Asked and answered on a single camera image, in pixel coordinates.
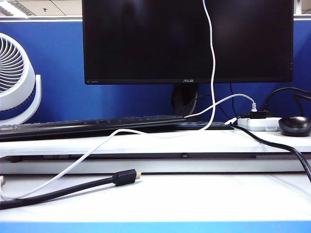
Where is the blue desk partition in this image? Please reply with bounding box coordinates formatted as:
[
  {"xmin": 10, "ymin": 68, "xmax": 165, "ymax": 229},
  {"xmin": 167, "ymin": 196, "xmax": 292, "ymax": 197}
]
[{"xmin": 0, "ymin": 20, "xmax": 311, "ymax": 122}]

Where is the white power strip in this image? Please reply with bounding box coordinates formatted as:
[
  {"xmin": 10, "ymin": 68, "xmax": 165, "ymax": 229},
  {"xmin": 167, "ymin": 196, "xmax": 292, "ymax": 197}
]
[{"xmin": 237, "ymin": 116, "xmax": 282, "ymax": 132}]

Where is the thick black power cable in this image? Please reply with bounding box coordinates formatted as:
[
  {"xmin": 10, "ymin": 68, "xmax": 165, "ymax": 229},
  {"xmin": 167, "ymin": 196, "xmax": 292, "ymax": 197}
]
[{"xmin": 263, "ymin": 86, "xmax": 311, "ymax": 112}]

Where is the black cable with white tape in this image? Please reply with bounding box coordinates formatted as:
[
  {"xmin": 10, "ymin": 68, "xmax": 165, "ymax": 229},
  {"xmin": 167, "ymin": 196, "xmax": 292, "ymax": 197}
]
[{"xmin": 225, "ymin": 117, "xmax": 311, "ymax": 183}]

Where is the white Type-C charging cable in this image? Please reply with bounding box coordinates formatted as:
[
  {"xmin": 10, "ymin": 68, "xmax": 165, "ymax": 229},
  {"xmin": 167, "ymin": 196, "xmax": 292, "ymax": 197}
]
[{"xmin": 0, "ymin": 0, "xmax": 217, "ymax": 201}]

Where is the black Logitech computer mouse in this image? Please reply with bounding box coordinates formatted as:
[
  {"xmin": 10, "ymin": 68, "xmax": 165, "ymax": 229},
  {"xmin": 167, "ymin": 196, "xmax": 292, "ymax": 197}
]
[{"xmin": 278, "ymin": 116, "xmax": 311, "ymax": 137}]

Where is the black HDMI cable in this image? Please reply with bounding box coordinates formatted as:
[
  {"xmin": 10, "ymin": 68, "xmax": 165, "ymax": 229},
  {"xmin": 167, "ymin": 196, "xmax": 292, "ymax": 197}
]
[{"xmin": 0, "ymin": 169, "xmax": 143, "ymax": 211}]

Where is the thin black mouse cable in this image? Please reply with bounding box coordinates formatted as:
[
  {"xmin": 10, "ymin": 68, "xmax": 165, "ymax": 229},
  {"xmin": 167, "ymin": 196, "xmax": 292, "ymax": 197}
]
[{"xmin": 292, "ymin": 94, "xmax": 311, "ymax": 117}]

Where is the white desk riser board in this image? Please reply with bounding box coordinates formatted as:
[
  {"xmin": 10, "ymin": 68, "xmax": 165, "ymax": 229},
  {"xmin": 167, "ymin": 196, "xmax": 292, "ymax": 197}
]
[{"xmin": 0, "ymin": 129, "xmax": 311, "ymax": 156}]

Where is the black ASUS monitor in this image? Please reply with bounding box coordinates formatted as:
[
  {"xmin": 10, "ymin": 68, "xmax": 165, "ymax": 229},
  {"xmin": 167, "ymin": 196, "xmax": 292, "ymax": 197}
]
[{"xmin": 82, "ymin": 0, "xmax": 294, "ymax": 131}]

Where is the white power plug with cord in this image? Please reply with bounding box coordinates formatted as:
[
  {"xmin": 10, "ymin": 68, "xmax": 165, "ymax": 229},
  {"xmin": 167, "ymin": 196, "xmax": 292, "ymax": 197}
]
[{"xmin": 184, "ymin": 93, "xmax": 258, "ymax": 119}]

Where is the white desk fan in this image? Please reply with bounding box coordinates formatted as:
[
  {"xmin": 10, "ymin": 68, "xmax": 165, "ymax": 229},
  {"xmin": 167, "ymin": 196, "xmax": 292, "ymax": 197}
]
[{"xmin": 0, "ymin": 33, "xmax": 42, "ymax": 127}]

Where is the black keyboard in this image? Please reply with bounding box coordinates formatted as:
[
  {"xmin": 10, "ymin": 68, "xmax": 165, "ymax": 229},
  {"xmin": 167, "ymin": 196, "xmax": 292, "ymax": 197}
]
[{"xmin": 0, "ymin": 115, "xmax": 188, "ymax": 143}]

